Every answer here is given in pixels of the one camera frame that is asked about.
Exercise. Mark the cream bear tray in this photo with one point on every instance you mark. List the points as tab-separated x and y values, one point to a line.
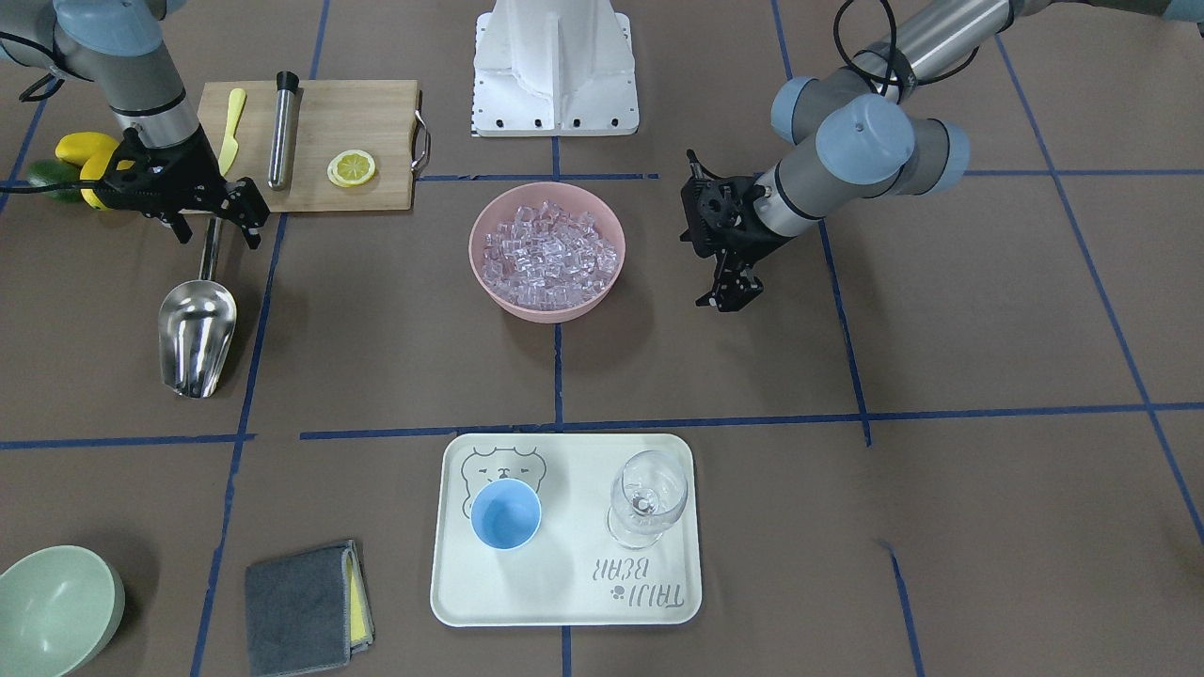
572	571

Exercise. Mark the steel ice scoop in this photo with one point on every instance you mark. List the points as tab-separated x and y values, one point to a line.
195	326

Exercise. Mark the yellow plastic knife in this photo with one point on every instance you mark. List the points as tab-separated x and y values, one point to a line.
233	112

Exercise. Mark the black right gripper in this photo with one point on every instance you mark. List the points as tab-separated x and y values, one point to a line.
195	161

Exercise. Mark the grey yellow folded cloth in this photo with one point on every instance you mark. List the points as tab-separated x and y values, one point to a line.
307	612

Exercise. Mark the clear ice cubes pile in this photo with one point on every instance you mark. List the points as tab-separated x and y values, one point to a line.
546	258

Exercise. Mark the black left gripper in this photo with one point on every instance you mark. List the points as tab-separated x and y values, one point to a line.
750	240

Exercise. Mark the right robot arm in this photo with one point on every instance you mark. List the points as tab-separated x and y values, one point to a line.
119	46

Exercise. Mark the yellow lemon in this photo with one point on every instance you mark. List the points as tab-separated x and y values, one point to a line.
93	170

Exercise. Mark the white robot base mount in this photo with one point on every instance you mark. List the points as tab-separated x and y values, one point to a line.
554	68

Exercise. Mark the green bowl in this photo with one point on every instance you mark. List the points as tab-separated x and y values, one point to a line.
60	607

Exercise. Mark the pink bowl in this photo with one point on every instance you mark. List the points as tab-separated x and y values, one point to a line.
573	199

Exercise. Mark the lemon slice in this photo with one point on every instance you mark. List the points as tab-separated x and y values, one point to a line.
351	168

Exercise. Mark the steel muddler black cap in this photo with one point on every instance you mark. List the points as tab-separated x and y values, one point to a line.
282	148

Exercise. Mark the clear wine glass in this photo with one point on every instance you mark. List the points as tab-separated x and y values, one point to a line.
647	496

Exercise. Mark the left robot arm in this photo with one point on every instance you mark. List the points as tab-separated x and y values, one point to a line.
850	139

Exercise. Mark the blue plastic cup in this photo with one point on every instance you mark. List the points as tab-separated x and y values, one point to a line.
506	514

